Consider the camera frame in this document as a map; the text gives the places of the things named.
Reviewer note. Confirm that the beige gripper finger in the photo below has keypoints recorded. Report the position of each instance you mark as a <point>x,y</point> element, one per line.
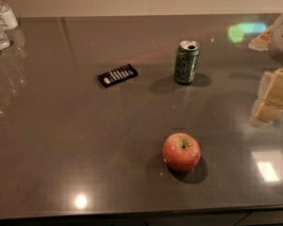
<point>269,104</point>
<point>261,42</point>

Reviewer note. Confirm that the red apple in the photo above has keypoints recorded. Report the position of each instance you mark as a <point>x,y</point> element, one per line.
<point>181,152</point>

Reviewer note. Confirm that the green soda can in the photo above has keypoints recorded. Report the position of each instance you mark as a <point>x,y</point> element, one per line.
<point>186,61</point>

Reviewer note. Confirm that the black snack bar wrapper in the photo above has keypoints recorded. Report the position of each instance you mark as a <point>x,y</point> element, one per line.
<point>117,76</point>

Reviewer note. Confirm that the white sanitizer pump bottle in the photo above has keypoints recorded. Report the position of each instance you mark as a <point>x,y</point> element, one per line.
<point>7,18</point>

